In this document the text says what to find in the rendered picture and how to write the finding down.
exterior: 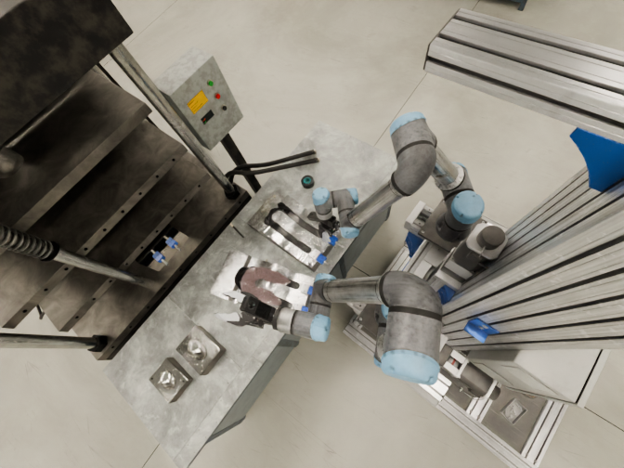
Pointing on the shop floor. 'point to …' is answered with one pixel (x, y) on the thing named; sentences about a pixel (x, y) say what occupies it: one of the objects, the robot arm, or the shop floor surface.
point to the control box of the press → (203, 102)
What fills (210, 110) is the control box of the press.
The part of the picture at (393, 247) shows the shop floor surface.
